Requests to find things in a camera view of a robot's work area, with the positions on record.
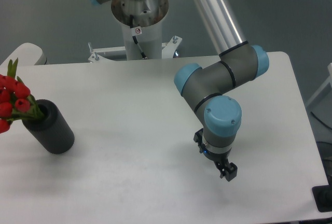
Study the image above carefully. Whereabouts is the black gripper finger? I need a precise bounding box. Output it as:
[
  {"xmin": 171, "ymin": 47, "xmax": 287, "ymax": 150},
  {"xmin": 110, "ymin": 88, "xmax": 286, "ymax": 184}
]
[
  {"xmin": 214, "ymin": 161, "xmax": 238, "ymax": 181},
  {"xmin": 193, "ymin": 129, "xmax": 205, "ymax": 153}
]

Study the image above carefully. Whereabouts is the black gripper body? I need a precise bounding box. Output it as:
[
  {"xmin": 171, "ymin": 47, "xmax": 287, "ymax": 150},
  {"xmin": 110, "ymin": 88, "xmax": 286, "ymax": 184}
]
[{"xmin": 202, "ymin": 145, "xmax": 231, "ymax": 166}]

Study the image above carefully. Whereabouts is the red tulip bouquet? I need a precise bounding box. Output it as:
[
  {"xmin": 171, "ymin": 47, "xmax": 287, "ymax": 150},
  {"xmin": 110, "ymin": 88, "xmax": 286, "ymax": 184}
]
[{"xmin": 1, "ymin": 59, "xmax": 46, "ymax": 133}]

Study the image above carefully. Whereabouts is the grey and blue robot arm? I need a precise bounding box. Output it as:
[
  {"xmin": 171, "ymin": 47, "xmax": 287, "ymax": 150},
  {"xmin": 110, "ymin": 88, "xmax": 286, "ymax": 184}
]
[{"xmin": 90, "ymin": 0, "xmax": 269, "ymax": 180}]

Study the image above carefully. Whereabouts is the dark grey ribbed vase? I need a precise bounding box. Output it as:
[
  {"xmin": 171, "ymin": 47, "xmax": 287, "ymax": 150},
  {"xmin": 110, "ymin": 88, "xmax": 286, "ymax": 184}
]
[{"xmin": 22, "ymin": 100, "xmax": 75, "ymax": 154}]

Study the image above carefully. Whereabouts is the black clamp at table corner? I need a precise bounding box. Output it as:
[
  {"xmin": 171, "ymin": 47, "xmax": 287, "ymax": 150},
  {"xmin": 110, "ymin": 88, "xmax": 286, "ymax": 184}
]
[{"xmin": 312, "ymin": 185, "xmax": 331, "ymax": 213}]

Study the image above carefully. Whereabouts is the white chair seat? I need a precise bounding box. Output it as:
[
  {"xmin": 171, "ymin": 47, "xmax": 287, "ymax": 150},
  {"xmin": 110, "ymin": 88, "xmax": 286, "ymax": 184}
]
[{"xmin": 1, "ymin": 43, "xmax": 49, "ymax": 68}]

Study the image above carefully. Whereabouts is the white pedestal base frame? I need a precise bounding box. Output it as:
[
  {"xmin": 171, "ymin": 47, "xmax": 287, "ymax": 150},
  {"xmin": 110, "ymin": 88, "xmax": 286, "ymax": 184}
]
[{"xmin": 88, "ymin": 35, "xmax": 183, "ymax": 63}]

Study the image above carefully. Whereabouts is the black cable on floor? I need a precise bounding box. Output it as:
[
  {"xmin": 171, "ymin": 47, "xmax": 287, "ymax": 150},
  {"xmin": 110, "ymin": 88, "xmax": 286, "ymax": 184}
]
[{"xmin": 310, "ymin": 111, "xmax": 332, "ymax": 129}]

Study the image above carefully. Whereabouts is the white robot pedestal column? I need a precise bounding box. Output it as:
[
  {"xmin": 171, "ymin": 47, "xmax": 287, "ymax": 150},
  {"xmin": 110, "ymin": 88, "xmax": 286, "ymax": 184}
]
[{"xmin": 111, "ymin": 0, "xmax": 169, "ymax": 56}]

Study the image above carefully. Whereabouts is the black pedestal cable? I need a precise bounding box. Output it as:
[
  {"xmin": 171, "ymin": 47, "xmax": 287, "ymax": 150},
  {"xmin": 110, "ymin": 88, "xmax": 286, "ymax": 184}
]
[{"xmin": 129, "ymin": 14, "xmax": 148, "ymax": 60}]

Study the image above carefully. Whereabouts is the white frame at right edge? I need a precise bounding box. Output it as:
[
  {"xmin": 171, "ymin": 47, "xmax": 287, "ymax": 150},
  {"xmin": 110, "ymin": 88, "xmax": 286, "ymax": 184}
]
[{"xmin": 305, "ymin": 63, "xmax": 331, "ymax": 108}]

